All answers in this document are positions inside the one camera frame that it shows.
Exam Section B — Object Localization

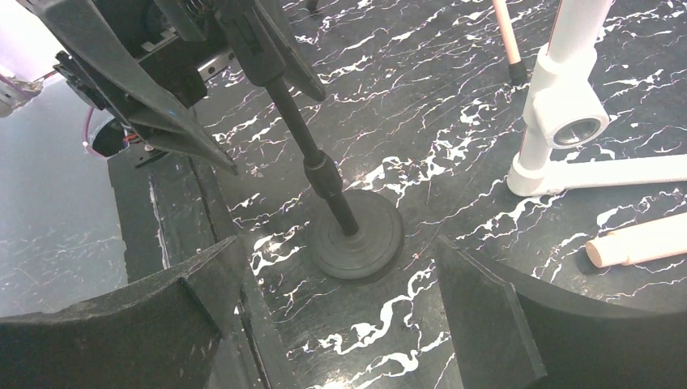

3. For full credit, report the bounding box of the white pvc pipe frame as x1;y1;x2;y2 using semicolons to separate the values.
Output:
506;1;686;197

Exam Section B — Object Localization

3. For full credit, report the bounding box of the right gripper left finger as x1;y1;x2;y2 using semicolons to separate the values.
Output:
1;237;269;388

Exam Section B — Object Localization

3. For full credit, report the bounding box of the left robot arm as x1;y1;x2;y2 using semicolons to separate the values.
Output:
28;1;326;172

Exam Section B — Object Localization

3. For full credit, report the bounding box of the pink music stand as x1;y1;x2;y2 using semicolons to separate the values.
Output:
492;0;528;86

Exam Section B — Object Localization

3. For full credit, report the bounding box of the black round-base mic stand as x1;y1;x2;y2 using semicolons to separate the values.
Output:
214;0;404;281

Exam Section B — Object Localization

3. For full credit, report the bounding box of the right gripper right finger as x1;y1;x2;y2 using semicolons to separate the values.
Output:
433;236;686;388

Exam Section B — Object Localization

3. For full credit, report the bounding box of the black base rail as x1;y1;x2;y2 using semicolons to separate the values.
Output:
108;146;237;283

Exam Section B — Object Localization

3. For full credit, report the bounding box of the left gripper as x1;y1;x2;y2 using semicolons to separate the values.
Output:
32;0;326;174

